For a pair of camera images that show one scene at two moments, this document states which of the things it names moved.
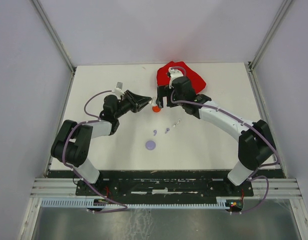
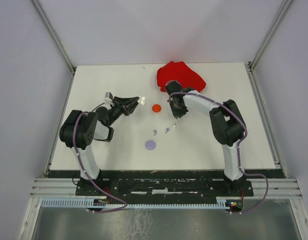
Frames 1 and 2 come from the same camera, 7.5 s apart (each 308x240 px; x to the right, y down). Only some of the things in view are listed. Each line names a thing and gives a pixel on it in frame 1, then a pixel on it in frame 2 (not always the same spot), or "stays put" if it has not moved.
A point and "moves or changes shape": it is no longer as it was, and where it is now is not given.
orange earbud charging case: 156,109 stays put
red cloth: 163,79 stays put
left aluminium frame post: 54,35 stays put
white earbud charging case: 153,102 moves or changes shape
